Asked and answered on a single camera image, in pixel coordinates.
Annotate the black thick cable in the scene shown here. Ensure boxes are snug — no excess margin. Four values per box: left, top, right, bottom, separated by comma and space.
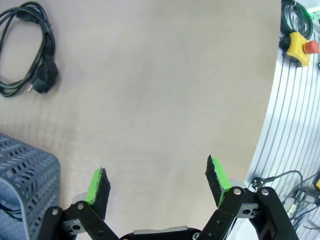
0, 202, 22, 222

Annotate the black mains plug with cord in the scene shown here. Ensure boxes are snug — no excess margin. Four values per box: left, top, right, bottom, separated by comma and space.
250, 169, 305, 193

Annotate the aluminium slotted table rail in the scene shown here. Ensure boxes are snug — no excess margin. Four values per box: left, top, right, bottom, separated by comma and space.
244, 0, 320, 240

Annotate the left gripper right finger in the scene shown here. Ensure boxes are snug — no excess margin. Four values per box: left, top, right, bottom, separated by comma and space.
198, 154, 300, 240

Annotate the grey plastic lattice basket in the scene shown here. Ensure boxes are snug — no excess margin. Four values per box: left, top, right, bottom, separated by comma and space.
0, 132, 62, 240

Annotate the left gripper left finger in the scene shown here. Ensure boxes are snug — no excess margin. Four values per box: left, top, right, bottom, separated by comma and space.
37, 166, 119, 240

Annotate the black power cable with plug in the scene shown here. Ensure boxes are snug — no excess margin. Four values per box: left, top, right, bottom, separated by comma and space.
0, 1, 60, 98

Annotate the black coiled cord bundle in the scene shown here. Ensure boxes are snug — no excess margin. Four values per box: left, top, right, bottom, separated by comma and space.
279, 0, 313, 41

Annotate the yellow emergency stop button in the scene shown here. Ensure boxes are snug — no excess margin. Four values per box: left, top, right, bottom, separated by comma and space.
286, 31, 320, 68

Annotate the grey connector with wires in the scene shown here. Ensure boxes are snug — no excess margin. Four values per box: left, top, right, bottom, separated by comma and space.
284, 189, 320, 228

